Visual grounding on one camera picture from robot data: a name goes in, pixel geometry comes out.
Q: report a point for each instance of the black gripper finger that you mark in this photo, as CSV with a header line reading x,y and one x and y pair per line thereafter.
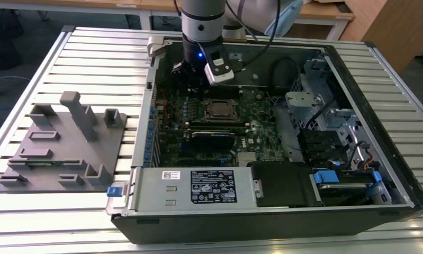
x,y
181,69

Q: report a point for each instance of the silver CPU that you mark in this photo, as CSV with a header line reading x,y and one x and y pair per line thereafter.
x,y
221,109

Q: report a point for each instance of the metal locking lever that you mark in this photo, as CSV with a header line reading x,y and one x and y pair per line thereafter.
x,y
222,118

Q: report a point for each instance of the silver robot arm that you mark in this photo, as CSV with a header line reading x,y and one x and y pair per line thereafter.
x,y
202,18

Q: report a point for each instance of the black RAM slot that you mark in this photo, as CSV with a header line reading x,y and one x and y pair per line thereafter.
x,y
216,128
216,122

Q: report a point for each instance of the grey case latch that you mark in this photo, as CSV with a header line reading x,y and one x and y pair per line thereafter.
x,y
155,43

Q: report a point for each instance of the round coin battery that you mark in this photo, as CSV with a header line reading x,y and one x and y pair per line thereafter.
x,y
260,95

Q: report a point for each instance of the black graphics card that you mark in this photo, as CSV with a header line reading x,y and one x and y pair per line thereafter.
x,y
213,143

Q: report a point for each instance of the silver drive cage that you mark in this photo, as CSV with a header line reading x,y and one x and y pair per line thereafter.
x,y
301,101

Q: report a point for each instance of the green motherboard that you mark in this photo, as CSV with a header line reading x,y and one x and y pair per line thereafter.
x,y
265,143

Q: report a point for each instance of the silver chipset heatsink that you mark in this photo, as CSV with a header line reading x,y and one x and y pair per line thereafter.
x,y
246,156

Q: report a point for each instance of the wooden desk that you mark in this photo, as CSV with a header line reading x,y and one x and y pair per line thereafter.
x,y
321,14
55,4

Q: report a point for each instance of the grey parts rack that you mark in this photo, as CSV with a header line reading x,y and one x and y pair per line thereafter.
x,y
70,158

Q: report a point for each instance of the silver power supply unit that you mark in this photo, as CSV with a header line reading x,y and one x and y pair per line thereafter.
x,y
151,190

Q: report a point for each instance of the blue plastic latch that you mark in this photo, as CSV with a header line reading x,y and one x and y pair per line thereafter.
x,y
114,191

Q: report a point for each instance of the green RAM stick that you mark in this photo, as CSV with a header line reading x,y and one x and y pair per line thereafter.
x,y
42,164

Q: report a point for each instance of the blue disk carrier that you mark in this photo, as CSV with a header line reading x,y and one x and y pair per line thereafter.
x,y
326,176

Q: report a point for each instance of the wooden cabinet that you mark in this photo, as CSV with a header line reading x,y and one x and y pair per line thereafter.
x,y
402,26

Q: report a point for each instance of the black PC case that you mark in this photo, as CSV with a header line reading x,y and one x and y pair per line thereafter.
x,y
233,227

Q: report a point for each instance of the blue plastic clip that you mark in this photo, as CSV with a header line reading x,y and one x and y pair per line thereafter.
x,y
377,176

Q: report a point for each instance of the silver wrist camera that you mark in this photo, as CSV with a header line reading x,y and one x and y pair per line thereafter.
x,y
220,76

